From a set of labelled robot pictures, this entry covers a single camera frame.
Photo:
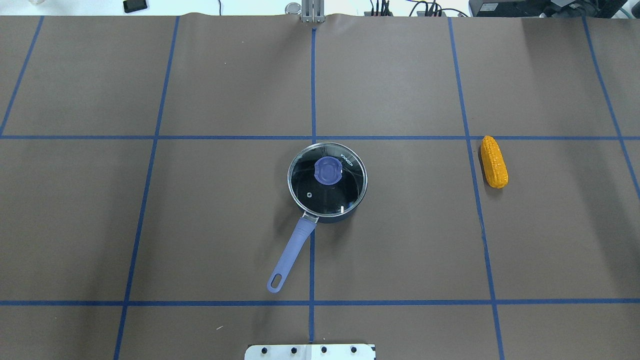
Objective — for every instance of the glass lid with purple knob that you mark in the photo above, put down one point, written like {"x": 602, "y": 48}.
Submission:
{"x": 328, "y": 181}

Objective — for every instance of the yellow corn cob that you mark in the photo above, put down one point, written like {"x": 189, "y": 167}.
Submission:
{"x": 493, "y": 163}

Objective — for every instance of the black equipment box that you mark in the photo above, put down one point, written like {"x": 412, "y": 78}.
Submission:
{"x": 604, "y": 9}

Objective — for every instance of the black phone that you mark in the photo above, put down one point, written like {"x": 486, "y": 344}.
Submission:
{"x": 131, "y": 6}

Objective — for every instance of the dark pot with purple handle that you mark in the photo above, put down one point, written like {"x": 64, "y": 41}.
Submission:
{"x": 304, "y": 227}

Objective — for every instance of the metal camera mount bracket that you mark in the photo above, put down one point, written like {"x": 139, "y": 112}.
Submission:
{"x": 310, "y": 11}

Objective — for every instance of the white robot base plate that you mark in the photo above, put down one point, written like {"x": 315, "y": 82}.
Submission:
{"x": 335, "y": 351}

